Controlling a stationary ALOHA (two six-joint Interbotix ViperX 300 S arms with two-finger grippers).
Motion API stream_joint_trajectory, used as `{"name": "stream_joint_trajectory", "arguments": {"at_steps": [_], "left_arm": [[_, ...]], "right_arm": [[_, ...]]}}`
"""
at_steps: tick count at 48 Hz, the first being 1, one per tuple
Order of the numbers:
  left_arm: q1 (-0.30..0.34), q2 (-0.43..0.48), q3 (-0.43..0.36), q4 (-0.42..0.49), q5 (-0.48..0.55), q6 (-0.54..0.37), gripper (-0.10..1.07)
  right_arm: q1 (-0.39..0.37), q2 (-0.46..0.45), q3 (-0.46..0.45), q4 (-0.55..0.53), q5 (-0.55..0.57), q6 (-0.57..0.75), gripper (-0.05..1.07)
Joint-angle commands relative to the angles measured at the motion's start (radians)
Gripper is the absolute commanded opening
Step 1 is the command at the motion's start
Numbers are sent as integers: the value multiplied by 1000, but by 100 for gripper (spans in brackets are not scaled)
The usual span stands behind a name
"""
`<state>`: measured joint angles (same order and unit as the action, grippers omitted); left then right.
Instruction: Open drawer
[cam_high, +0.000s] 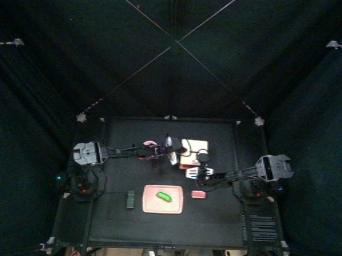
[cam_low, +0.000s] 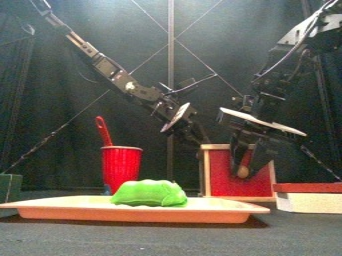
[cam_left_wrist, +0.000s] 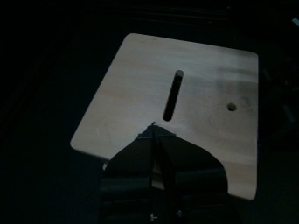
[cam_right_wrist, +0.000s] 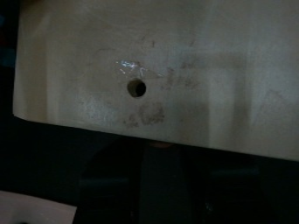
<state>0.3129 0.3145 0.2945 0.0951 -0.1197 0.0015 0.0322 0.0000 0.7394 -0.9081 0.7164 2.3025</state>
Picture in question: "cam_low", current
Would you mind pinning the white left wrist camera plate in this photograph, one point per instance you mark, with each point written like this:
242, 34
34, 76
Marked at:
175, 117

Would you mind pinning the white right wrist camera plate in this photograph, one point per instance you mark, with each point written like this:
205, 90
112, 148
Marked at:
267, 123

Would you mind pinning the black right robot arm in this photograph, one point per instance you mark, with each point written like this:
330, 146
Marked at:
289, 50

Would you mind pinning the white block with red top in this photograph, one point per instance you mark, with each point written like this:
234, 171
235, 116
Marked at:
307, 201

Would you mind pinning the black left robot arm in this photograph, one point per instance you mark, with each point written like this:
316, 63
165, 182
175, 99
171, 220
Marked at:
111, 71

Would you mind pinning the white wrist camera plate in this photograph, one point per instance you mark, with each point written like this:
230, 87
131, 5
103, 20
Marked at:
267, 123
175, 117

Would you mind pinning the green toy vegetable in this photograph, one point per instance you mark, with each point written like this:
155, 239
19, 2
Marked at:
149, 193

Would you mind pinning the vertical metal frame pole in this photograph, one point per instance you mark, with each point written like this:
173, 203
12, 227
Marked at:
170, 50

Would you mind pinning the dark green block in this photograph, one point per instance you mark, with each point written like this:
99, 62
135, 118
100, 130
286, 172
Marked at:
10, 188

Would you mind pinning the red-front drawer with wooden knob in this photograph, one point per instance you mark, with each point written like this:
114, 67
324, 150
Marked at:
222, 180

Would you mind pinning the red plastic cup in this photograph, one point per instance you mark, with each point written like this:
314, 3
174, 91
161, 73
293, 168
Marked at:
120, 166

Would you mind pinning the pink rectangular tray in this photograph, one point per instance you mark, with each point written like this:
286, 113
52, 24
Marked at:
134, 211

